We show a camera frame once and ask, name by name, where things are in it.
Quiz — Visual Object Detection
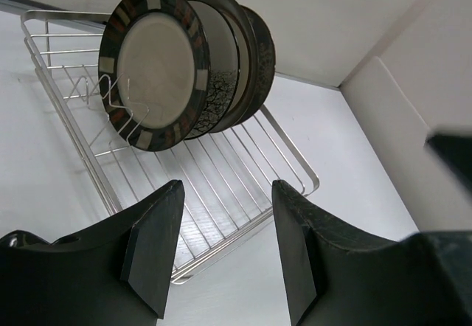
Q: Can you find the wire dish rack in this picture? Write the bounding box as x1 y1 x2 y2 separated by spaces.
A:
21 10 319 285

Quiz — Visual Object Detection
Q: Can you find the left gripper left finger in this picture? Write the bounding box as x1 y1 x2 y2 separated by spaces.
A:
1 180 184 319

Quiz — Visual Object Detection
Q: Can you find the dark patterned rim plate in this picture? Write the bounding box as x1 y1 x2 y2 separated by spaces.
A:
98 0 211 152

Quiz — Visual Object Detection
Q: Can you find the cream plate with tree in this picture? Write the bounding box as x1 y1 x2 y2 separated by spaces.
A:
186 0 240 140

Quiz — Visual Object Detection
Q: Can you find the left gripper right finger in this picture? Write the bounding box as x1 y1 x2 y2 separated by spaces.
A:
272 180 471 325

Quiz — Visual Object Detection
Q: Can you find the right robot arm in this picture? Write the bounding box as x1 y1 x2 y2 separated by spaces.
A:
425 128 471 201

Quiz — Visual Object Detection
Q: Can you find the brown rimmed cream plate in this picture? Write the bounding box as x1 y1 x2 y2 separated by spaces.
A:
188 0 259 134

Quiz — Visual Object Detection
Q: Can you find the grey reindeer plate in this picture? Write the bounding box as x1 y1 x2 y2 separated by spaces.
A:
236 6 276 125

